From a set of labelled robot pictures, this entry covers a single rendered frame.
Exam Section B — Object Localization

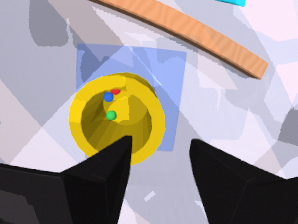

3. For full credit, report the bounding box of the green marble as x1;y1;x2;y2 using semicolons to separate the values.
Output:
106;111;116;121

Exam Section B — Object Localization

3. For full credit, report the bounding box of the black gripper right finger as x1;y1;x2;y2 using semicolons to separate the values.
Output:
189;139;298;224

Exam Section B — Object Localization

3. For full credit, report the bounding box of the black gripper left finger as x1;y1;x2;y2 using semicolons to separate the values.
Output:
0;136;132;224

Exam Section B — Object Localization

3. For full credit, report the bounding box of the orange wooden curved bar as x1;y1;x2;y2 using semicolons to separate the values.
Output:
89;0;269;80

